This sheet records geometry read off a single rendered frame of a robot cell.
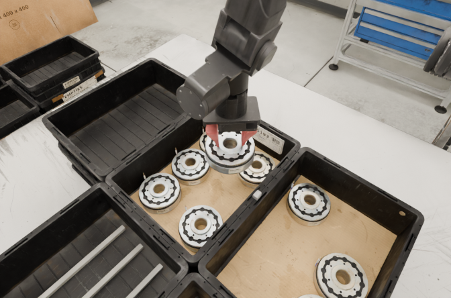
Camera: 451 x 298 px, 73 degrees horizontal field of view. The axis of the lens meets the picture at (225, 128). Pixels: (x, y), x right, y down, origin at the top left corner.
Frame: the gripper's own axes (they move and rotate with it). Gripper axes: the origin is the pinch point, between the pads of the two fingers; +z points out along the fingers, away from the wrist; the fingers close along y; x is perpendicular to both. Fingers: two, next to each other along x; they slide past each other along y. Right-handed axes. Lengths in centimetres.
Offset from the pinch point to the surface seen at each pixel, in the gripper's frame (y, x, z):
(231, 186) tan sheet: 1.0, 3.7, 22.6
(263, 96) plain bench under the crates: 18, 54, 35
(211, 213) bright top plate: -4.6, -5.5, 19.5
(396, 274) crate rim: 29.5, -23.1, 12.7
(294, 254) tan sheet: 14.0, -14.9, 22.7
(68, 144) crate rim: -40.3, 11.9, 12.6
